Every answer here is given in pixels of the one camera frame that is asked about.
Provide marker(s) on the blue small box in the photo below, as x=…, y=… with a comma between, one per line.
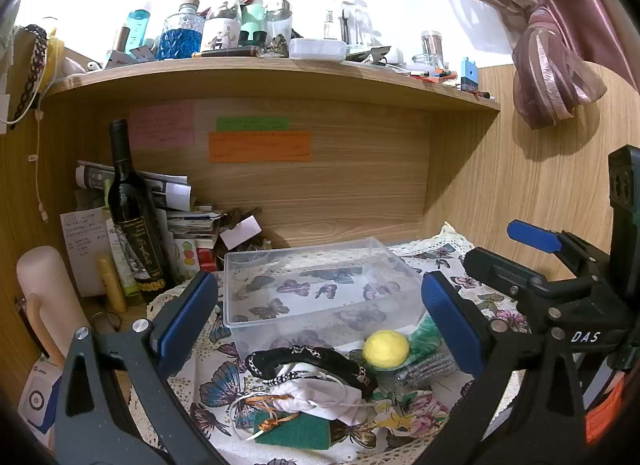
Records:
x=469, y=75

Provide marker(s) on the mint green pump bottle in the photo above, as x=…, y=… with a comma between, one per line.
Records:
x=254, y=17

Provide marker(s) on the brown pen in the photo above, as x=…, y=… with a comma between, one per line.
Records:
x=227, y=52

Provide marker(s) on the clear plastic storage box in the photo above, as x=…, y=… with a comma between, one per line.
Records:
x=310, y=290

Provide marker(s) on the butterfly print tablecloth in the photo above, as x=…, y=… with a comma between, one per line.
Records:
x=220, y=385

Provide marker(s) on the yellow felt ball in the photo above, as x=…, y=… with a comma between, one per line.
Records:
x=386, y=350

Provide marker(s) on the pink sticky note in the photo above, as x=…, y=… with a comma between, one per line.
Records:
x=160, y=126

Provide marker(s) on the green sponge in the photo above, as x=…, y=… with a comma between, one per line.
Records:
x=295, y=432

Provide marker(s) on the clear glass jar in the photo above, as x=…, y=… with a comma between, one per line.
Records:
x=279, y=20

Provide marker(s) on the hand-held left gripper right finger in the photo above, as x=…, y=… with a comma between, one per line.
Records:
x=450, y=325

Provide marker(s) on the dark wine bottle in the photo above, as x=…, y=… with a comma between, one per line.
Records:
x=131, y=225

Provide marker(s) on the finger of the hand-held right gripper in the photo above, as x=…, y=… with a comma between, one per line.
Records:
x=532, y=237
x=505, y=270

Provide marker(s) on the white handwritten note paper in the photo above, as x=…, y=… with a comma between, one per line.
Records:
x=82, y=250

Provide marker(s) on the pink curtain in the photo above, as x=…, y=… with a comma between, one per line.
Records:
x=550, y=45

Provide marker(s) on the yellow tube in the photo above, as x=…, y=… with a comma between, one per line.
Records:
x=112, y=285

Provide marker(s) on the cream plastic bottle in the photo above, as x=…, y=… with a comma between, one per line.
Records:
x=47, y=290

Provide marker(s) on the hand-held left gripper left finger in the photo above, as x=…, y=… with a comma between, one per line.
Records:
x=186, y=312

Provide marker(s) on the blue white box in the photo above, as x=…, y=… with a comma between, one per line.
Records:
x=37, y=397

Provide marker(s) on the orange sticky note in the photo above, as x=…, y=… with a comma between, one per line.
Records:
x=260, y=147

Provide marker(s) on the green knit scrubber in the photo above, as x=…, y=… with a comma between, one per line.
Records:
x=425, y=340

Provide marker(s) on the white cloth pouch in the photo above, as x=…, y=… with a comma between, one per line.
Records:
x=320, y=397

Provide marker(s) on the teal plastic bottle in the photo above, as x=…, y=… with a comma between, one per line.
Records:
x=138, y=32

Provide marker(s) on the pile of papers and boxes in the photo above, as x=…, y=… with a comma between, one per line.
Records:
x=192, y=230

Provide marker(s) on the black binder clip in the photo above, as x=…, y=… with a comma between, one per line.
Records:
x=374, y=56

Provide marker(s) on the white card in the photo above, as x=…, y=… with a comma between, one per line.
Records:
x=241, y=234

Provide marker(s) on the white illustrated bottle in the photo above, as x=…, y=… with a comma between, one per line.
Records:
x=224, y=20

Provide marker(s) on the small glass jar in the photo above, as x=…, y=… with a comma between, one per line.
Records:
x=432, y=44

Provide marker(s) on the green sticky note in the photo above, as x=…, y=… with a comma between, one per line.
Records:
x=252, y=124

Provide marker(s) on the white plastic case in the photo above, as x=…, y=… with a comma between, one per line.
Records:
x=318, y=50

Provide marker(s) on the clear plastic tumbler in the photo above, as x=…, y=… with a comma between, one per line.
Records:
x=350, y=20

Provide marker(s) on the glass bottle with blue liquid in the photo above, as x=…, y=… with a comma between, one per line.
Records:
x=179, y=37

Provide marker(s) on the rolled magazines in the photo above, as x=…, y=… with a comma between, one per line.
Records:
x=165, y=187

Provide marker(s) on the wooden shelf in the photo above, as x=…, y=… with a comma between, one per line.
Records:
x=280, y=77

